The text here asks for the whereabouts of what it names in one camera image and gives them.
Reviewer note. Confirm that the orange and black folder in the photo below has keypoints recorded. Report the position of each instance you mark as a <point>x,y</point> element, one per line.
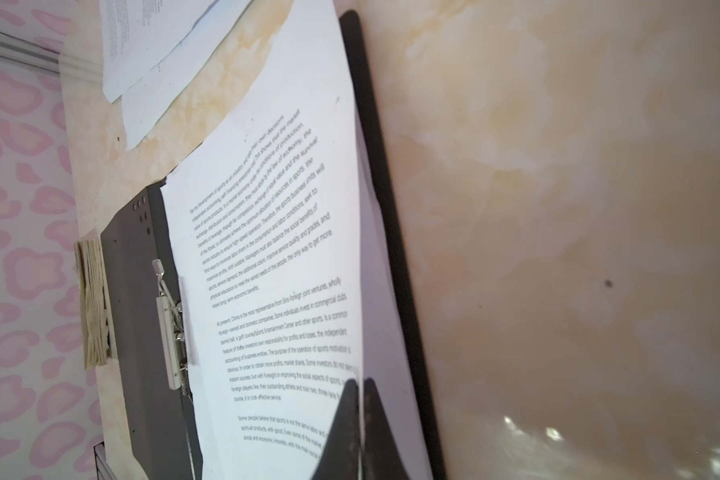
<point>149,319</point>

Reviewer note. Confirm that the text sheet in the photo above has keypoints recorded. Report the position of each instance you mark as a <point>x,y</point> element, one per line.
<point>138,34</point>
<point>264,227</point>
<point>144,103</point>
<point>384,354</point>

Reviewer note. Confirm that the blue paperback book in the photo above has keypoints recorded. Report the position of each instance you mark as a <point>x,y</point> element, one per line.
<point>95,308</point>

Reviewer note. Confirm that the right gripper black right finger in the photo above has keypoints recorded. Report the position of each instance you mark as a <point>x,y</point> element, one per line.
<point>381,459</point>

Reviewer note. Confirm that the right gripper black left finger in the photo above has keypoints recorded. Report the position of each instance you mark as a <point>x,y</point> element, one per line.
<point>340,458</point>

